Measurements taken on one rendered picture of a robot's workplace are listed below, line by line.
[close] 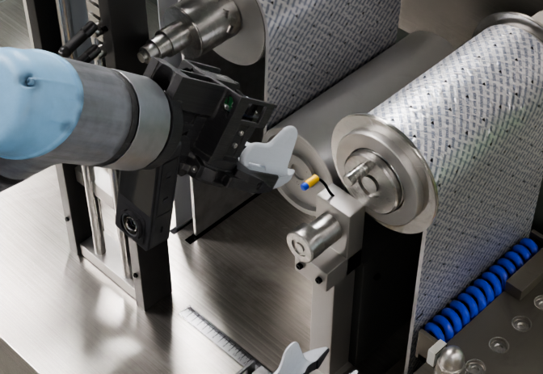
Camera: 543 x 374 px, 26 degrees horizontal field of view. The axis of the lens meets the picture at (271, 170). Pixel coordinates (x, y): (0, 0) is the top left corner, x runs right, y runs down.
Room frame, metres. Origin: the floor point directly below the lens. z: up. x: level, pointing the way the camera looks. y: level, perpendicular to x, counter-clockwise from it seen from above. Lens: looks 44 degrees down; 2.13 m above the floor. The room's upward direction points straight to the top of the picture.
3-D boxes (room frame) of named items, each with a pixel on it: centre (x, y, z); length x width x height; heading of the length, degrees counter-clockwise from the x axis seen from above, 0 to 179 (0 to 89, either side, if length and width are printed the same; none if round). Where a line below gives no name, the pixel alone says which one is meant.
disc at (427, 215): (0.90, -0.12, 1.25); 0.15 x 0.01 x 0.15; 45
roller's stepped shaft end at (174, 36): (1.01, 0.12, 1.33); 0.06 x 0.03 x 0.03; 135
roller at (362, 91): (1.07, -0.12, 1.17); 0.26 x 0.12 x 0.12; 135
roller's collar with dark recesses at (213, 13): (1.05, 0.08, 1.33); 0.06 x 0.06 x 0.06; 45
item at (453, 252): (0.94, -0.25, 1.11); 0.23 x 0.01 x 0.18; 135
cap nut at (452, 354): (0.80, -0.20, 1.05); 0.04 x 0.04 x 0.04
